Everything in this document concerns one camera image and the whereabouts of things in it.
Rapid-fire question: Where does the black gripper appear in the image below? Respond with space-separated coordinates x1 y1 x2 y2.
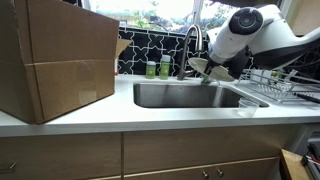
202 56 222 76

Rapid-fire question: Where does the white plate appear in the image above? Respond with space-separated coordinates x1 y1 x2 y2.
187 57 236 83

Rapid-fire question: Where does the curved steel faucet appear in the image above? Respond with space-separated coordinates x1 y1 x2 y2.
176 24 204 82

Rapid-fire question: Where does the tall green soap bottle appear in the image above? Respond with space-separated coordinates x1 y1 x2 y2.
159 54 172 81

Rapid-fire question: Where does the stainless steel sink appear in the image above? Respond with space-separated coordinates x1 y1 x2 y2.
133 82 270 109

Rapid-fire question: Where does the clear plastic cup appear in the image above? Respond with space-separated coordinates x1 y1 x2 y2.
237 97 260 118

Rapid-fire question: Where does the small green soap bottle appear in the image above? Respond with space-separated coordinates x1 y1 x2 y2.
145 60 157 80

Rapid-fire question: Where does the wooden kitchen cabinet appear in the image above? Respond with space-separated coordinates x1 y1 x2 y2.
0 124 301 180

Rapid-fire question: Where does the wooden robot mounting platform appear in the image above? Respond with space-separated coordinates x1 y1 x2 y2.
279 148 320 180

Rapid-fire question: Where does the brown cardboard box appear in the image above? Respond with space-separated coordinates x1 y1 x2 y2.
0 0 133 125

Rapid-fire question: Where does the steel wire dish rack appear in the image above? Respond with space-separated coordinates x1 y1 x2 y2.
234 68 320 104

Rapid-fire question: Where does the kitchen window white frame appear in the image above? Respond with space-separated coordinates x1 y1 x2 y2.
81 0 288 43

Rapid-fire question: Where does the steel ladle black handle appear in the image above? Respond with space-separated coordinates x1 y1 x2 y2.
293 91 320 104

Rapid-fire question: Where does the metal cabinet bar handle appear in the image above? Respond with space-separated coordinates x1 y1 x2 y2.
0 162 17 174

